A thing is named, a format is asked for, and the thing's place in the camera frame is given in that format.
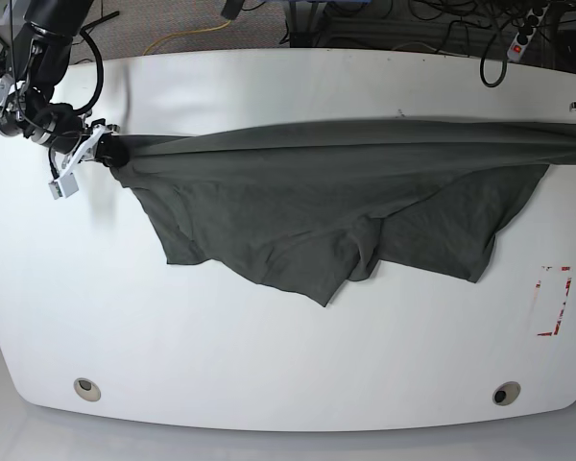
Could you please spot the table cable grommet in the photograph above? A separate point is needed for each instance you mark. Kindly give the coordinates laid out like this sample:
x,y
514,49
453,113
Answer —
x,y
506,393
87,389

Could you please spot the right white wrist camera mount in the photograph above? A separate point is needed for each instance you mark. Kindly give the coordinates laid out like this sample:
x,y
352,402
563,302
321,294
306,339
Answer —
x,y
63,183

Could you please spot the red tape rectangle marking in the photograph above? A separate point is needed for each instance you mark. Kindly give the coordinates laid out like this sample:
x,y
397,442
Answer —
x,y
550,300

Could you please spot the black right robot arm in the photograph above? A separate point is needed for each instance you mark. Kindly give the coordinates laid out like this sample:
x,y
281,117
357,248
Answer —
x,y
33,66

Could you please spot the right table cable grommet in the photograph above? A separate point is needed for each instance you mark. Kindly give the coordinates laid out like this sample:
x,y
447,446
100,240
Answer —
x,y
506,393

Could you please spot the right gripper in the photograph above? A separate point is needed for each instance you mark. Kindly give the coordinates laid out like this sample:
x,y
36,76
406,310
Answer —
x,y
91,144

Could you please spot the dark grey T-shirt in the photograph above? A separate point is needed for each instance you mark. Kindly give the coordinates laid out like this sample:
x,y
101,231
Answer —
x,y
304,208

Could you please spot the left table cable grommet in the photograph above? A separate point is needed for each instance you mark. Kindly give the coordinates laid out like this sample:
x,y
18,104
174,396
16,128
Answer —
x,y
87,389

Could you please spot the white power strip red switch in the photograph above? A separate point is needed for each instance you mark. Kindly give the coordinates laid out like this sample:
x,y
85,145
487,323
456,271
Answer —
x,y
526,30

